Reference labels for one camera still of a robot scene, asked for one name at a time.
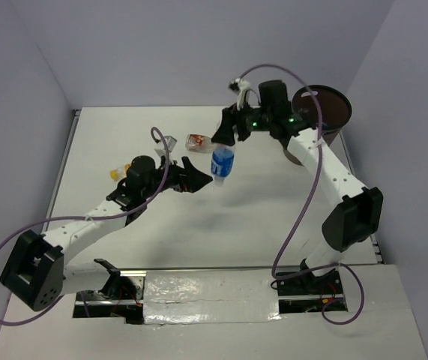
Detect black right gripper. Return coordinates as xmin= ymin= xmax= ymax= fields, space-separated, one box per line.
xmin=212 ymin=97 xmax=274 ymax=146

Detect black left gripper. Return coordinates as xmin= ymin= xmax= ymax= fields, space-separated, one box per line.
xmin=142 ymin=154 xmax=211 ymax=199

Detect blue label white cap bottle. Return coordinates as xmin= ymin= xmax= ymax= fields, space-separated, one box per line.
xmin=211 ymin=144 xmax=235 ymax=186

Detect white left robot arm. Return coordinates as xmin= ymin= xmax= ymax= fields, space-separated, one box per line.
xmin=0 ymin=155 xmax=213 ymax=311

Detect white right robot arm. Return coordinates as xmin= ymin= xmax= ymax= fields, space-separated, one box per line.
xmin=211 ymin=78 xmax=384 ymax=293

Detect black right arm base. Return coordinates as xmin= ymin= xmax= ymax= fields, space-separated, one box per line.
xmin=271 ymin=269 xmax=343 ymax=297

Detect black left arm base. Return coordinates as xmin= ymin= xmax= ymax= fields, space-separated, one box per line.
xmin=92 ymin=259 xmax=144 ymax=325

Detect brown plastic waste bin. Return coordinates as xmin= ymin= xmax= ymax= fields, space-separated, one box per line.
xmin=292 ymin=85 xmax=352 ymax=145

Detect red cap clear bottle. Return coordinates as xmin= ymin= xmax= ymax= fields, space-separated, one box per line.
xmin=185 ymin=133 xmax=215 ymax=154

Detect yellow cap orange label bottle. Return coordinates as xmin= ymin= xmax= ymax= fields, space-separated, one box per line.
xmin=109 ymin=163 xmax=130 ymax=182

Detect white foil covered front board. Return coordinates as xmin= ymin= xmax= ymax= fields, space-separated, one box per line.
xmin=0 ymin=265 xmax=427 ymax=359

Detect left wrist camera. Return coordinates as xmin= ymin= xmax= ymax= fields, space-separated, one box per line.
xmin=154 ymin=136 xmax=177 ymax=157

